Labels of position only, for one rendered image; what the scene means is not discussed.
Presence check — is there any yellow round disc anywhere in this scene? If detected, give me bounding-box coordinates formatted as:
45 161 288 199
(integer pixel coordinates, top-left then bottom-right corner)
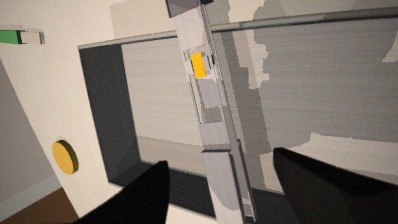
52 140 79 175

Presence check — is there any grey metal roasting tin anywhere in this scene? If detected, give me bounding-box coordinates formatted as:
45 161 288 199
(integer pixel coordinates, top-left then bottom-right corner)
77 6 398 224

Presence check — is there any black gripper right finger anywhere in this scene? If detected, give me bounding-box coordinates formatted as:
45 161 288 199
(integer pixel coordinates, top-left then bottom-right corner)
273 147 398 224

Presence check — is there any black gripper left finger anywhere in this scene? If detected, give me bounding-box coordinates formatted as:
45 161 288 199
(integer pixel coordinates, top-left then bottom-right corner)
67 161 170 224

